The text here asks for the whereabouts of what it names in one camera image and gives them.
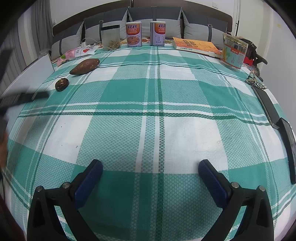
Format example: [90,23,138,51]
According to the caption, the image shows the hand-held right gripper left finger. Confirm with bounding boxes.
[27,159,103,241]

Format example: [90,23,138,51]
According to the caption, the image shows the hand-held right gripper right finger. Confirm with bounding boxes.
[198,159,274,241]

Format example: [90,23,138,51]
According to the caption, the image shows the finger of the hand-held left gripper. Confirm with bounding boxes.
[0,91,49,114]

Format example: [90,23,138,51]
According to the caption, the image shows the white box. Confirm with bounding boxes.
[0,54,55,109]

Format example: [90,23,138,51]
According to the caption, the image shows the dark round fruit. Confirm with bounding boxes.
[55,78,69,91]

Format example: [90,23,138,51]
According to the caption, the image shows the small brown sweet potato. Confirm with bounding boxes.
[69,58,100,75]

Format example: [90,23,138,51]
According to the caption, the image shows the pink snack packet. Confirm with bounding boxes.
[57,49,81,66]

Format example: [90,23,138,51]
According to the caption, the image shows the grey pillow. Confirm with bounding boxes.
[127,6,183,39]
[51,22,84,61]
[83,11,129,45]
[181,10,229,50]

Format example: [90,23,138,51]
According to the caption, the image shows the grey curtain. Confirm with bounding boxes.
[14,0,56,67]

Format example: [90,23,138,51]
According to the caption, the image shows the white snack packet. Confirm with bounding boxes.
[76,44,102,56]

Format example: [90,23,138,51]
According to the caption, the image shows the black smartphone with lit screen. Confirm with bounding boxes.
[276,118,296,184]

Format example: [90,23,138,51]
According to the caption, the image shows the green white plaid cloth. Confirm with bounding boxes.
[0,43,296,241]

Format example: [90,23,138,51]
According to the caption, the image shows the black phone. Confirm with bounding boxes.
[252,85,281,129]

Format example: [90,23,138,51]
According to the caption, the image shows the clear jar with black lid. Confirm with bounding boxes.
[100,24,121,51]

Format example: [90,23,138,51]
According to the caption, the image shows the striped hair clip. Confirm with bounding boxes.
[245,71,267,90]

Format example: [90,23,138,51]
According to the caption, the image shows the clear jar with printed label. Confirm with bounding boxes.
[220,33,248,73]

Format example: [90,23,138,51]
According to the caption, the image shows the orange book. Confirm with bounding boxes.
[172,37,223,58]

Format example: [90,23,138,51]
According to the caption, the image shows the dark bag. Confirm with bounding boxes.
[236,36,267,70]

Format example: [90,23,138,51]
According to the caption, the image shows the blue and orange labelled can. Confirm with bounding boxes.
[150,21,166,47]

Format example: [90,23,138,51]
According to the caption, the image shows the white door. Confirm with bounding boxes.
[232,0,275,47]

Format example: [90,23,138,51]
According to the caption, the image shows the white cable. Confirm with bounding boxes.
[84,37,102,45]

